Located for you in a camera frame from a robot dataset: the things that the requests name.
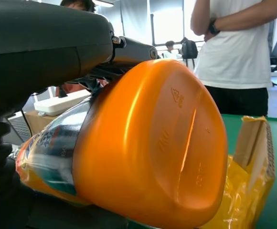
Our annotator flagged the orange bottle with barcode label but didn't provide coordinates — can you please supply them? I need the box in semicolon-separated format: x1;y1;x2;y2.
15;59;229;229

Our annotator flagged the white flat device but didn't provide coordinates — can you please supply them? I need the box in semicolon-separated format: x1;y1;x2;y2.
33;89;92;117

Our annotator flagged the brown cardboard box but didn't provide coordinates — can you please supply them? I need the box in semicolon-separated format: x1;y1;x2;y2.
25;110;61;136

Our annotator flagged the dark laptop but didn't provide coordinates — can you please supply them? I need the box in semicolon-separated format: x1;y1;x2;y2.
3;110;33;145

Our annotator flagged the ceiling lamp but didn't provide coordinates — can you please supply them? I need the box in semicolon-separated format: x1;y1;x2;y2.
92;0;114;8

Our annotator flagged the distant seated person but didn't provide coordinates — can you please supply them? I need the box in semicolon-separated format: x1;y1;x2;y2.
162;40;181;60

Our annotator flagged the black backpack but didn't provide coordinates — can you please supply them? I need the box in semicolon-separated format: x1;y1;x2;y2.
180;37;199;69

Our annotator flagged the black wristwatch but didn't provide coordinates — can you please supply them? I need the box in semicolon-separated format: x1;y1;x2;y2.
207;19;221;36

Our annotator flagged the standing person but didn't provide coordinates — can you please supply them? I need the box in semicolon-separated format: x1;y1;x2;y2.
191;0;277;117

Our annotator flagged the yellow wrapped cardboard box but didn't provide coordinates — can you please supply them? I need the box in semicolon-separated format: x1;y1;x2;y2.
201;115;276;229

